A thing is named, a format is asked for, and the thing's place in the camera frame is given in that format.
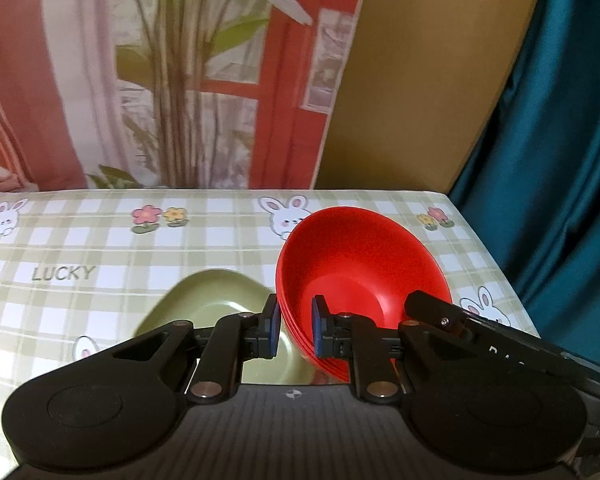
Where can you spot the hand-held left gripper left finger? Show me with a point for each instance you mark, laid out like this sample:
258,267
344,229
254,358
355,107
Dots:
275,328

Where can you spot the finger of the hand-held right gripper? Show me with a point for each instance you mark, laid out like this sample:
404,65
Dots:
430,305

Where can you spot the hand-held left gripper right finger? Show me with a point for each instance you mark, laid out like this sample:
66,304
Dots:
319,330

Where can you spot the green square plate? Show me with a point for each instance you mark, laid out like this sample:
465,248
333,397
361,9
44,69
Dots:
205,295

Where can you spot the teal curtain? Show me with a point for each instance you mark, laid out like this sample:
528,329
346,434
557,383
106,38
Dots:
555,160

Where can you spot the green checked tablecloth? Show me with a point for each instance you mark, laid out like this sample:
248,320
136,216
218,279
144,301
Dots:
80,240

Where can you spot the printed plant backdrop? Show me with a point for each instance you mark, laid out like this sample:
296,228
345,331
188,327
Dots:
130,85

